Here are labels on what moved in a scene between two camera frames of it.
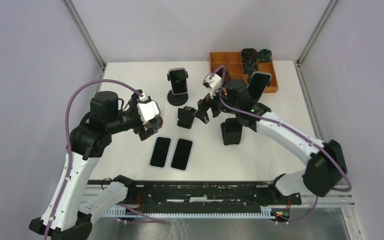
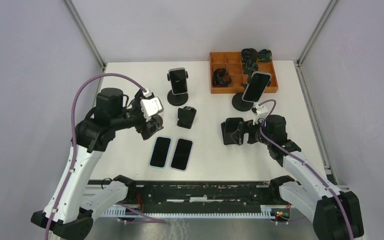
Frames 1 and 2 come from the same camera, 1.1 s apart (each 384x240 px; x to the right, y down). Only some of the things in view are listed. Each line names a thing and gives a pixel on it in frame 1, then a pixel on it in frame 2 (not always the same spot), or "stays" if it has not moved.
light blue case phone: x=160 y=154 stays
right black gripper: x=203 y=105 → x=246 y=127
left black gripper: x=141 y=129 stays
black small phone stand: x=185 y=116 stays
